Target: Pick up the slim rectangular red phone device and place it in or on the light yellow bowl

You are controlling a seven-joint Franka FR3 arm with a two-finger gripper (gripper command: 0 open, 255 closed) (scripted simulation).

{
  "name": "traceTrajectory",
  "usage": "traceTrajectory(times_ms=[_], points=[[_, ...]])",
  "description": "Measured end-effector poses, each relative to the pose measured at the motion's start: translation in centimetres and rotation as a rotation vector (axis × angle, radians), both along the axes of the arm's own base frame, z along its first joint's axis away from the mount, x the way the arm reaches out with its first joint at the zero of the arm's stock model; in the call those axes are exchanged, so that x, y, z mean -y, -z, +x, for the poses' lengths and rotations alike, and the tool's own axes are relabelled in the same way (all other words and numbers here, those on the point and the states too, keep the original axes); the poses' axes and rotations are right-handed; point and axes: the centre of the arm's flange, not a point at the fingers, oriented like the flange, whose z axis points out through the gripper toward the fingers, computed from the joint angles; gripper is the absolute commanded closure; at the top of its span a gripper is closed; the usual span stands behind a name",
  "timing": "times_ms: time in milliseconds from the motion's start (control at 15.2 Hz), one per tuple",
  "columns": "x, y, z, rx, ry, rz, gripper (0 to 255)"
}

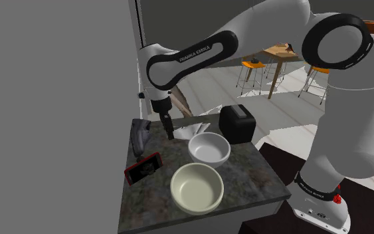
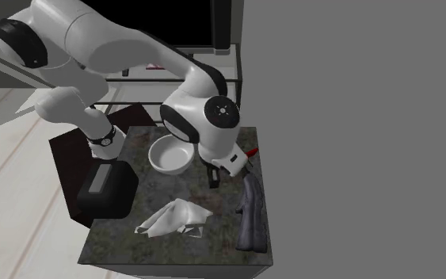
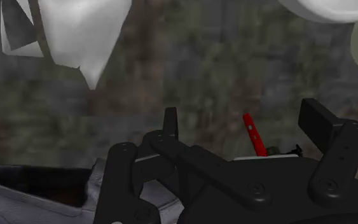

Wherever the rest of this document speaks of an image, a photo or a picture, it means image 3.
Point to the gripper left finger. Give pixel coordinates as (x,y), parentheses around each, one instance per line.
(216,172)

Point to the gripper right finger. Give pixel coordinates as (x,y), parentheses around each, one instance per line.
(336,155)

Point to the red pen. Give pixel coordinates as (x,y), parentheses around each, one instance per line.
(254,136)

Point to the white round dish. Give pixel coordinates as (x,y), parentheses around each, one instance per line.
(330,9)

